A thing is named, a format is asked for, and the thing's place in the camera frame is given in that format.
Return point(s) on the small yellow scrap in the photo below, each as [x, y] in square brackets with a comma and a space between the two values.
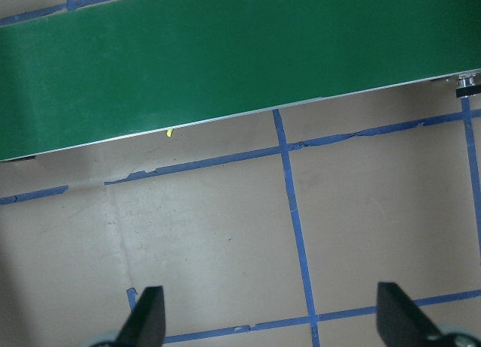
[170, 132]

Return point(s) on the green conveyor belt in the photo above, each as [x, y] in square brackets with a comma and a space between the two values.
[225, 61]

